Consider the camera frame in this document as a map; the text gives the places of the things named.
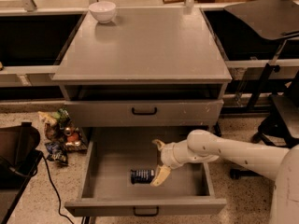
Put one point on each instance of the grey drawer cabinet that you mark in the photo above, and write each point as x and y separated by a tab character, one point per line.
145	54

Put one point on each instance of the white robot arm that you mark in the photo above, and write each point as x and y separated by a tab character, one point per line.
279	164

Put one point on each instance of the black office chair at right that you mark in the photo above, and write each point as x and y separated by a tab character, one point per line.
276	20

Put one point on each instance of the black top drawer handle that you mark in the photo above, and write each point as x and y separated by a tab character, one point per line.
138	112

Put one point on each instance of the black middle drawer handle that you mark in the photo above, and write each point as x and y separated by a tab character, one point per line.
146	211

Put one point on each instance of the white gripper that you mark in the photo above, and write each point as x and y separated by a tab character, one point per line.
168	155

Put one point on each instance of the grey open middle drawer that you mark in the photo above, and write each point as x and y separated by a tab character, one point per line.
107	191

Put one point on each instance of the black chair at left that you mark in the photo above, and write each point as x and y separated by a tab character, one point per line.
18	164

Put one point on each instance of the blue rxbar blueberry bar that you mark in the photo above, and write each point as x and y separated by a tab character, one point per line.
142	176

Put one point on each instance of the blue snack bag on floor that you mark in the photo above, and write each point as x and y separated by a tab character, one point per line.
56	152

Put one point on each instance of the wooden stick on far counter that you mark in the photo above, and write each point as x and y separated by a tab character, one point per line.
172	1

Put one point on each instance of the pile of snack packages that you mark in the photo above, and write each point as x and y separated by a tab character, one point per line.
58	127

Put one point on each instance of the grey closed top drawer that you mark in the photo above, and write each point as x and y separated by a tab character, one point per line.
118	113

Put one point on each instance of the black drawer handle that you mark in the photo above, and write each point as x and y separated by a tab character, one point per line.
146	211
138	112

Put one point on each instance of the white ceramic bowl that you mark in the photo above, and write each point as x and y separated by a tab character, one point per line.
103	11

